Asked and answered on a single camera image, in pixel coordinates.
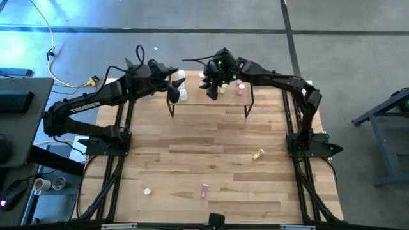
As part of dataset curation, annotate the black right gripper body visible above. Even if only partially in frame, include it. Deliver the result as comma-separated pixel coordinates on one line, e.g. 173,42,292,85
206,59,228,102

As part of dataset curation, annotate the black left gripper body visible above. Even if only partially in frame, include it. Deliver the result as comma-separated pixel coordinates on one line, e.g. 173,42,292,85
145,59,181,104

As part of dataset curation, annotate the white flat box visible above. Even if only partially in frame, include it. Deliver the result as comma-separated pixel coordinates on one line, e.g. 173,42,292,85
68,135,91,164

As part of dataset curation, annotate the black desk beam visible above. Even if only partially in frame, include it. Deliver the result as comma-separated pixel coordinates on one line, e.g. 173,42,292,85
27,145,86,177

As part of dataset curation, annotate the silver aluminium extrusion piece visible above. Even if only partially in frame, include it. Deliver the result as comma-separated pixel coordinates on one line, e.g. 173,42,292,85
100,223,139,230
279,224,316,230

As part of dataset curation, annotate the shiny metal can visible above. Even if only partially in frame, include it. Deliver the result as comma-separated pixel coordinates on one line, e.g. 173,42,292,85
51,176,67,192

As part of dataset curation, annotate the black flat bar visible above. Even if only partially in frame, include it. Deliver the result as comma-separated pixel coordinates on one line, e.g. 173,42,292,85
0,67,34,77

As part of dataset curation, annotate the dark grey desk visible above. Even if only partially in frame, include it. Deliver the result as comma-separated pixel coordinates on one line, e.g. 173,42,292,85
0,77,55,227

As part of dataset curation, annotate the black box device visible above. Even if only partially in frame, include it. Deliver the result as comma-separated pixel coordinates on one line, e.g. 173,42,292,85
0,90,35,114

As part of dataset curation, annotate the white paper cup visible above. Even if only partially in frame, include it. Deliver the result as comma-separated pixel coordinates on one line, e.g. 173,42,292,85
33,178,52,196

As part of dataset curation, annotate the dark blue metal cart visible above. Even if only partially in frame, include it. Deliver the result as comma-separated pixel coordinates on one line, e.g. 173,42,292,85
351,86,409,188

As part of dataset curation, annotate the black computer mouse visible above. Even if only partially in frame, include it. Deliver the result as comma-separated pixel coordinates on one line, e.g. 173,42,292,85
0,180,30,212

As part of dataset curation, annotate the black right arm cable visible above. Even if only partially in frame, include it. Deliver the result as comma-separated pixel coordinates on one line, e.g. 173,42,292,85
181,54,221,63

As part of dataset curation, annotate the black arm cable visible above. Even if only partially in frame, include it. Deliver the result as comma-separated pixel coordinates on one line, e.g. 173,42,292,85
181,54,221,63
108,43,146,74

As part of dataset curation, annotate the wooden shelf black metal frame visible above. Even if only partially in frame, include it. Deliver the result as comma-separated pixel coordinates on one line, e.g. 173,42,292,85
166,67,256,118

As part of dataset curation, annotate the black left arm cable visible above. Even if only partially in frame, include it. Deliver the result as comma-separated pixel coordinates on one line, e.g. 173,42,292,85
108,43,146,74

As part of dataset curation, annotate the long pale yellow cable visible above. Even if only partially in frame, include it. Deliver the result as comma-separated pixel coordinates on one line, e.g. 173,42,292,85
29,0,93,89

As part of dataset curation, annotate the black leader arm handle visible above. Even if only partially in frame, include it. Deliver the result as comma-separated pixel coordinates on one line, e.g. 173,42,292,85
208,213,226,228

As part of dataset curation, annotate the short yellow floor cable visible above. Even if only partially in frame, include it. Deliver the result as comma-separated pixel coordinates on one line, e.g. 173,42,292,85
33,139,75,146

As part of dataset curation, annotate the black aluminium table frame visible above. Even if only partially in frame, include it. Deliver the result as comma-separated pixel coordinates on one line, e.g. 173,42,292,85
72,67,345,230

